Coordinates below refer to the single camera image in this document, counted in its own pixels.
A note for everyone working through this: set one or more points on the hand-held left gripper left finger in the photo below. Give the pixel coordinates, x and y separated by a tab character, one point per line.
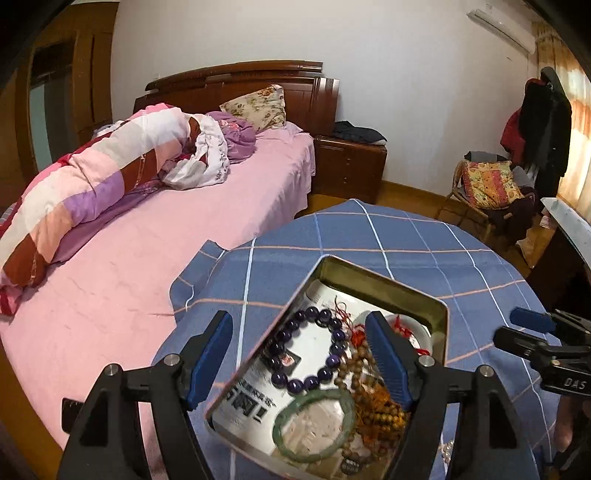
210	364

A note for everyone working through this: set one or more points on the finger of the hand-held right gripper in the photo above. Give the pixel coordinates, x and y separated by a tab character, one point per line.
512	339
531	318

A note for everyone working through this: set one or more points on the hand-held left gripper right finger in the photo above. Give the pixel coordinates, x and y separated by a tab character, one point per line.
390	364

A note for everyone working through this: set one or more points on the red knot charm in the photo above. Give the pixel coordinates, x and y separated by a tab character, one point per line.
358	339

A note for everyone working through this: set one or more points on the pale jade bangle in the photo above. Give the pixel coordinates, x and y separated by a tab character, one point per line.
415	330

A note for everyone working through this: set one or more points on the rectangular metal tin box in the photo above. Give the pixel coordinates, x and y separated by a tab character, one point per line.
406	295

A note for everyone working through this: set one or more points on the dark green jade bangle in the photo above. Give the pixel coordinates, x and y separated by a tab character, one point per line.
278	431

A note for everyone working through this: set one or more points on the printed paper liner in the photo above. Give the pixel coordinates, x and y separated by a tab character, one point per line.
249	397

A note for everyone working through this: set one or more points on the dark wooden desk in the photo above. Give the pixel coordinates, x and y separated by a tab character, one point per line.
554	272

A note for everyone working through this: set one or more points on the pale patterned desk cover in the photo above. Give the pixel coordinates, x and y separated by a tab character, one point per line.
568	226

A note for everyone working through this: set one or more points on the dark garment on chair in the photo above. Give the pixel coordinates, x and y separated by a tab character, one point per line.
521	212

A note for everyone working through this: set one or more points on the bed with pink sheet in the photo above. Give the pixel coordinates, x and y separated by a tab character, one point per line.
138	277

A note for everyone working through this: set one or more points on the blue checked tablecloth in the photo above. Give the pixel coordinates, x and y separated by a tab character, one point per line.
369	230

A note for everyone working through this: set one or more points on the yellow patterned cushion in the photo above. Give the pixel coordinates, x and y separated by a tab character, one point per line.
489	184

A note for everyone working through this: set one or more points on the black phone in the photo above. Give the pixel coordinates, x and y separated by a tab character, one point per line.
69	410

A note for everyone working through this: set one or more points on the wooden chair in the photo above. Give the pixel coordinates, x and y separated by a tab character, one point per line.
480	154

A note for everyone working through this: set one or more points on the hanging red garment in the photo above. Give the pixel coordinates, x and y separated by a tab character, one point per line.
512	131

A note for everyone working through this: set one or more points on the hanging black coat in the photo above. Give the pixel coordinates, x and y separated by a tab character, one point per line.
545	129

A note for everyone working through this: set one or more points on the wooden nightstand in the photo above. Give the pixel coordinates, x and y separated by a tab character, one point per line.
346	170

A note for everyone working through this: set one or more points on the yellow curtain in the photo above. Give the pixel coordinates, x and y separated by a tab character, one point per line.
572	115

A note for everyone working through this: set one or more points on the pink patchwork quilt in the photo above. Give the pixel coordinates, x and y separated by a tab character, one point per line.
92	184

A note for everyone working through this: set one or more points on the purple blanket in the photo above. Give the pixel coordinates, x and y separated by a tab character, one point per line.
240	138

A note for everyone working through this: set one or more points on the dark folded clothes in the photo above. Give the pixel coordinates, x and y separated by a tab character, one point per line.
360	133

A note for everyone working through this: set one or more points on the floral pillow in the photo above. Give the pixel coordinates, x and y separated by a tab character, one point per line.
258	106

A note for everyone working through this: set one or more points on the wooden headboard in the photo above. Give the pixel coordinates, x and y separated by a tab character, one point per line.
300	101

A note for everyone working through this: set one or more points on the white air conditioner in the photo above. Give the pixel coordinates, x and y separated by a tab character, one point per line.
503	27

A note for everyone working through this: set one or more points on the wooden wardrobe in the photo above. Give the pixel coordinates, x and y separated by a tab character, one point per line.
92	69

